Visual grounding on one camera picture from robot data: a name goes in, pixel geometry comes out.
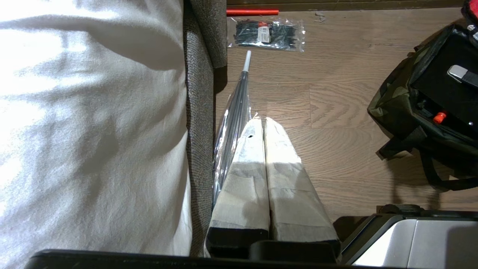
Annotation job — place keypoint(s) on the grey fabric bed frame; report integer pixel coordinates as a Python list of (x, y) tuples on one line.
[(201, 112)]

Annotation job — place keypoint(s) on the clear folded umbrella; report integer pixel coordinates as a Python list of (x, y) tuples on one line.
[(233, 123)]

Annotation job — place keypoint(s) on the red bar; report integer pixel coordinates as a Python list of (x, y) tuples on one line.
[(252, 12)]

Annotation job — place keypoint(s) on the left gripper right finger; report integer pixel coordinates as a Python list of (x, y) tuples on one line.
[(291, 186)]

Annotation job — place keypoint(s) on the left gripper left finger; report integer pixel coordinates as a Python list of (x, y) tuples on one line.
[(242, 179)]

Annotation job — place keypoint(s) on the orange knob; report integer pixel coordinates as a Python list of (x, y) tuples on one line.
[(439, 118)]

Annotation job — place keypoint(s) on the black case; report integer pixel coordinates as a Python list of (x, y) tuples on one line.
[(448, 82)]

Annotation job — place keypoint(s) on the white bed sheet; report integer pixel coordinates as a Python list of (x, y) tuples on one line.
[(93, 123)]

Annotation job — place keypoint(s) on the camouflage bag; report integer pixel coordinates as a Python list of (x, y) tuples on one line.
[(403, 108)]

